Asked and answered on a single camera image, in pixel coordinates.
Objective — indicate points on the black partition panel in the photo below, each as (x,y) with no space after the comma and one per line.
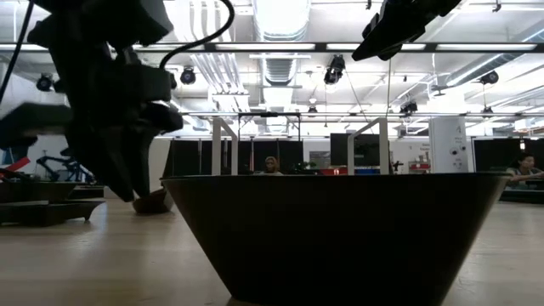
(191,157)
(493,155)

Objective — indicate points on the black ceiling spotlight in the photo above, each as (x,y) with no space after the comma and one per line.
(489,77)
(44,81)
(188,75)
(334,70)
(408,107)

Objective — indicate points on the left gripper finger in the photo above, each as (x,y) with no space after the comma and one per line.
(115,161)
(146,161)

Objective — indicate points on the white perforated tray rack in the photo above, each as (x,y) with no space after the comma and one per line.
(216,149)

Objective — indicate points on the black teardrop mini plate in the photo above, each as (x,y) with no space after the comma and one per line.
(154,204)

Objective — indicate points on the black wall screen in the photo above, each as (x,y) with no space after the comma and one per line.
(340,149)

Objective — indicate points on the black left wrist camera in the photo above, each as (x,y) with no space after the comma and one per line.
(144,83)

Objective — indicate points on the black overhead rail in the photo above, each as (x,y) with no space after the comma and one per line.
(321,47)

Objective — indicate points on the black wavy square mini bowl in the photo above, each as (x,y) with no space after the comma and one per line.
(34,191)
(331,238)

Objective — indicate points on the black square mini plate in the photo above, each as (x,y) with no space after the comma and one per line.
(47,212)

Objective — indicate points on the white pillar with cameras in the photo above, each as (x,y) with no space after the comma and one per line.
(448,144)

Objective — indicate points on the person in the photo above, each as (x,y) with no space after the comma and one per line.
(271,166)
(525,168)

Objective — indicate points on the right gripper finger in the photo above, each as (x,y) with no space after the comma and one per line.
(382,47)

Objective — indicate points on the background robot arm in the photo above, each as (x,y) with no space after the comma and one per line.
(74,170)

